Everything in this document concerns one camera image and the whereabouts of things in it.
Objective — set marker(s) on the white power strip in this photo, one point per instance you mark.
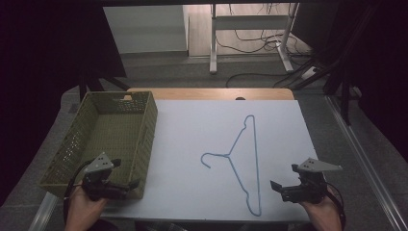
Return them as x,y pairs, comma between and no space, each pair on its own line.
309,72

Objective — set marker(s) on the aluminium floor rail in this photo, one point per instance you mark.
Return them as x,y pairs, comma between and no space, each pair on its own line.
43,211
369,166

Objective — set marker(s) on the person's left hand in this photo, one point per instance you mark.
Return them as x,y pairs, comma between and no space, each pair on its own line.
81,211

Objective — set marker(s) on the black metal stand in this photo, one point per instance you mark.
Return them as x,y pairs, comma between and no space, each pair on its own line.
344,93
93,82

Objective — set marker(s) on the white paper sheet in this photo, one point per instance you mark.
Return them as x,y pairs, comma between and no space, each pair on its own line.
192,128

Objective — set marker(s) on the person's right hand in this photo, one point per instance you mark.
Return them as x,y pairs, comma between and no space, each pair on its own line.
324,215

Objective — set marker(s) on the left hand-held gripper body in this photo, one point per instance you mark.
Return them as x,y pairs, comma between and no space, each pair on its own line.
97,179

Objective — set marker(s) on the white metal desk frame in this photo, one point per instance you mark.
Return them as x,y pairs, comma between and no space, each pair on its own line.
250,21

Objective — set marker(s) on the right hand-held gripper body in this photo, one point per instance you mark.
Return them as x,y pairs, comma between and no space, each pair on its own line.
309,189

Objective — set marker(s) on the olive green plastic basket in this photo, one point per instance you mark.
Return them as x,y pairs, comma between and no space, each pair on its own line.
112,128

